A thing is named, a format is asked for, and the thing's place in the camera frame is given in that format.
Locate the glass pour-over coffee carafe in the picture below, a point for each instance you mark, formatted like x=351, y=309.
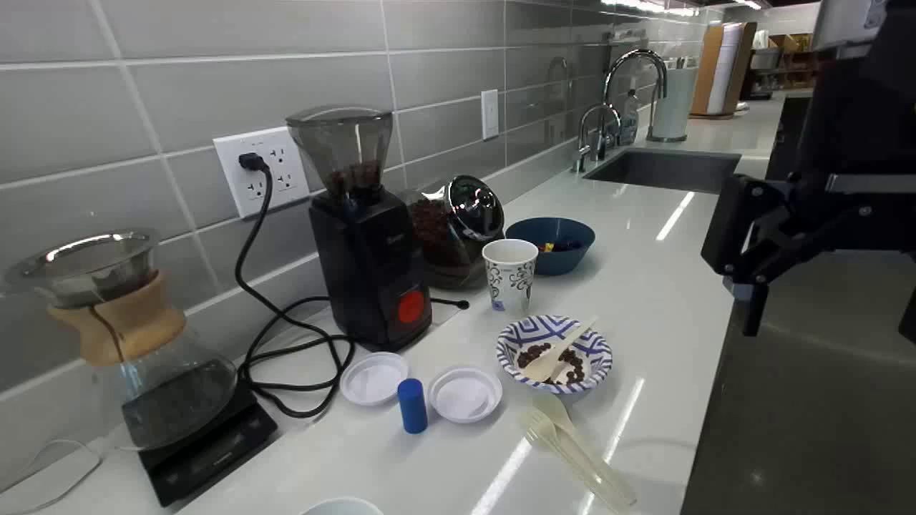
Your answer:
x=111, y=291

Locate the clear plastic fork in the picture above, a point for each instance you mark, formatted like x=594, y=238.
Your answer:
x=596, y=477

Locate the blue patterned paper plate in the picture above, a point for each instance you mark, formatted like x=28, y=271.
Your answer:
x=553, y=354

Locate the small chrome tap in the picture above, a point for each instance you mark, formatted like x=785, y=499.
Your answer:
x=600, y=130

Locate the chrome kitchen faucet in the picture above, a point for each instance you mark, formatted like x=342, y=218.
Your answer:
x=633, y=77

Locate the small blue cylinder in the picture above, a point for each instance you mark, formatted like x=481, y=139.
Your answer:
x=414, y=407

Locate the white cup bottom edge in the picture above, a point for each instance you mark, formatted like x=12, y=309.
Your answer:
x=344, y=508

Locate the blue bowl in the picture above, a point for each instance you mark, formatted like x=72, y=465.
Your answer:
x=561, y=241

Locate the kitchen sink basin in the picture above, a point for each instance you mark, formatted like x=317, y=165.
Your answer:
x=667, y=170

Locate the black coffee grinder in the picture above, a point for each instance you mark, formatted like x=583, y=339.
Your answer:
x=362, y=231

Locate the patterned paper coffee cup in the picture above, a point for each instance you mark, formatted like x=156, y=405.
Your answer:
x=510, y=272

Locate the white lid near grinder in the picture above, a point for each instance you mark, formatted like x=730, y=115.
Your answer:
x=374, y=379

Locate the black digital kitchen scale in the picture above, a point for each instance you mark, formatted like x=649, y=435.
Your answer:
x=189, y=435

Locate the paper towel roll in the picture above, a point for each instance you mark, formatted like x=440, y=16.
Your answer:
x=723, y=69

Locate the white coffee cup lid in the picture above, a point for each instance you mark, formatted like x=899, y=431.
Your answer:
x=464, y=392

